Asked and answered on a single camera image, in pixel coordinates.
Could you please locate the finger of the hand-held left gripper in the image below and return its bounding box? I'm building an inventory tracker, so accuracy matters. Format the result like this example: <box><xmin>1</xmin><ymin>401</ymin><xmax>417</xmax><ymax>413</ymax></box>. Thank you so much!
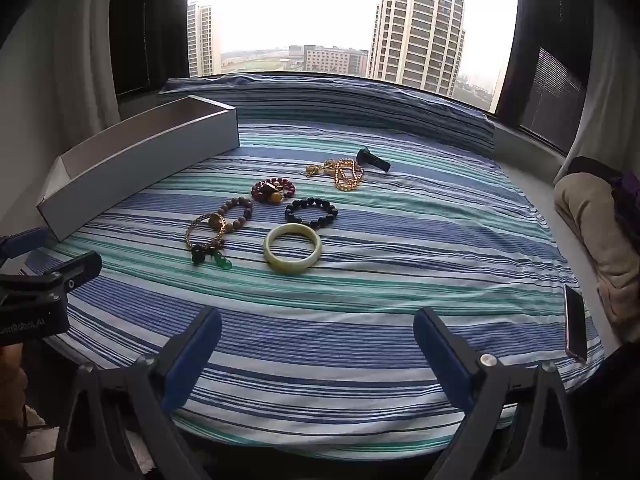
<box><xmin>20</xmin><ymin>251</ymin><xmax>103</xmax><ymax>291</ymax></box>
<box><xmin>0</xmin><ymin>226</ymin><xmax>48</xmax><ymax>266</ymax></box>

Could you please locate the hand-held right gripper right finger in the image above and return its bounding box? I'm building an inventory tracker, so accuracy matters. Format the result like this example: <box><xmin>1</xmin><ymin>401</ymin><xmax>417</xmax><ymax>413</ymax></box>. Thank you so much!
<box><xmin>412</xmin><ymin>306</ymin><xmax>601</xmax><ymax>480</ymax></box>

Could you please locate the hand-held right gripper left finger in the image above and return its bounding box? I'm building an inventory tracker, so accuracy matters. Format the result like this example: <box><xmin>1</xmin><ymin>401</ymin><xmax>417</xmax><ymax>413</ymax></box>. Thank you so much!
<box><xmin>52</xmin><ymin>306</ymin><xmax>223</xmax><ymax>480</ymax></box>

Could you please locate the pale jade bangle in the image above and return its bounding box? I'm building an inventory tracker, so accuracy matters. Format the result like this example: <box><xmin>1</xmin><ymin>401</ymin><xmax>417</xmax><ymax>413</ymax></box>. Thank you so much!
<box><xmin>263</xmin><ymin>223</ymin><xmax>322</xmax><ymax>274</ymax></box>

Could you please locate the long grey cardboard box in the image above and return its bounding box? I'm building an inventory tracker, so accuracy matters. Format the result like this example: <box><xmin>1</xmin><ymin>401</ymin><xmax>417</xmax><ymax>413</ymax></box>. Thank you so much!
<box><xmin>37</xmin><ymin>95</ymin><xmax>241</xmax><ymax>242</ymax></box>

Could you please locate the brown bead bracelet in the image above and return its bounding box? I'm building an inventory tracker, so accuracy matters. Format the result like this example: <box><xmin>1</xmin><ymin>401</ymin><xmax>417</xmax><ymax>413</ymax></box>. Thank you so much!
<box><xmin>217</xmin><ymin>197</ymin><xmax>255</xmax><ymax>233</ymax></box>

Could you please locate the black bead bracelet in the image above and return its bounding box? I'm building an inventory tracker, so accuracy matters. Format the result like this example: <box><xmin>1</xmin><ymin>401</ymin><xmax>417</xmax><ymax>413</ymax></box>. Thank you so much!
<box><xmin>284</xmin><ymin>198</ymin><xmax>339</xmax><ymax>230</ymax></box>

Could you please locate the green pendant charm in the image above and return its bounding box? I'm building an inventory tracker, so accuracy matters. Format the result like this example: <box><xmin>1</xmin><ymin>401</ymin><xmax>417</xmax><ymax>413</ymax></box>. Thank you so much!
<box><xmin>190</xmin><ymin>240</ymin><xmax>233</xmax><ymax>271</ymax></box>

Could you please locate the blue green striped bed sheet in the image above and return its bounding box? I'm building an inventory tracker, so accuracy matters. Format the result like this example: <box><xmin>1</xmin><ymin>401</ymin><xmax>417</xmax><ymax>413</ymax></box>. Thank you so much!
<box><xmin>20</xmin><ymin>74</ymin><xmax>606</xmax><ymax>448</ymax></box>

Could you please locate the smartphone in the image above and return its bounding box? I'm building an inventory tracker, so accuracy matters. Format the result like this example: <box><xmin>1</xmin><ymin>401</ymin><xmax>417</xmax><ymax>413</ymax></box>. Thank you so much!
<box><xmin>563</xmin><ymin>285</ymin><xmax>588</xmax><ymax>364</ymax></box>

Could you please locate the white curtain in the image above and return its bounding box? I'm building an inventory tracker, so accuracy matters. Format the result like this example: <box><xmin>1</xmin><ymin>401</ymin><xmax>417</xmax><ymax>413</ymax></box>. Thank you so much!
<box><xmin>0</xmin><ymin>0</ymin><xmax>121</xmax><ymax>161</ymax></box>
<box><xmin>565</xmin><ymin>0</ymin><xmax>640</xmax><ymax>171</ymax></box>

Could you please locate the beige cushion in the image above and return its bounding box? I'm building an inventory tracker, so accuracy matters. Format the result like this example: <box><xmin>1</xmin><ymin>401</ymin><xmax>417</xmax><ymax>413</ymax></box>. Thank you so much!
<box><xmin>554</xmin><ymin>172</ymin><xmax>640</xmax><ymax>316</ymax></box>

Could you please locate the small black cylinder clip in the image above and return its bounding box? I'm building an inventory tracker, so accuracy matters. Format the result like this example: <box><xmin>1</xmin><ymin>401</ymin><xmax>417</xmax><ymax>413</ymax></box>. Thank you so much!
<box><xmin>356</xmin><ymin>147</ymin><xmax>392</xmax><ymax>173</ymax></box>

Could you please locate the dark window blind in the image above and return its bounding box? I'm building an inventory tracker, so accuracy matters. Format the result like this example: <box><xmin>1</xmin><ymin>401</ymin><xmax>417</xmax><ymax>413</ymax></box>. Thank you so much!
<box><xmin>520</xmin><ymin>47</ymin><xmax>588</xmax><ymax>148</ymax></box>
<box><xmin>110</xmin><ymin>0</ymin><xmax>191</xmax><ymax>96</ymax></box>

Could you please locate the slim apartment tower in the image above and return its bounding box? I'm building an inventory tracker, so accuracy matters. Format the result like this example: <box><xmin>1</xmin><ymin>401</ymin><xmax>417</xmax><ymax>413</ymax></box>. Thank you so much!
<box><xmin>187</xmin><ymin>1</ymin><xmax>222</xmax><ymax>77</ymax></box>

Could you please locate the low wide building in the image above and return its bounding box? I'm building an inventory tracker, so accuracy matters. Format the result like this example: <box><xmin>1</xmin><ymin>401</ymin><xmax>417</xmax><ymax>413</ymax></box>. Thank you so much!
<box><xmin>288</xmin><ymin>44</ymin><xmax>369</xmax><ymax>75</ymax></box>

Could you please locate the tall apartment building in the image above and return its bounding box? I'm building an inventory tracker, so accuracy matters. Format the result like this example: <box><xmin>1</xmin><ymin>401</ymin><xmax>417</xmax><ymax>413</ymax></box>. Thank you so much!
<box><xmin>367</xmin><ymin>0</ymin><xmax>466</xmax><ymax>98</ymax></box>

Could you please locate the red bead bracelet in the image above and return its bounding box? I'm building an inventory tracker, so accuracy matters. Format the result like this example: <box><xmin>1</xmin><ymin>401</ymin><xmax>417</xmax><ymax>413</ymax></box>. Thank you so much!
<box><xmin>251</xmin><ymin>177</ymin><xmax>297</xmax><ymax>207</ymax></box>

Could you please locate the gold chain necklace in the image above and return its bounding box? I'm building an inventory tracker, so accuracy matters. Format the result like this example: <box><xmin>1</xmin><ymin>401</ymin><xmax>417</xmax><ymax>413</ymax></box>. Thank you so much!
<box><xmin>306</xmin><ymin>157</ymin><xmax>366</xmax><ymax>192</ymax></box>

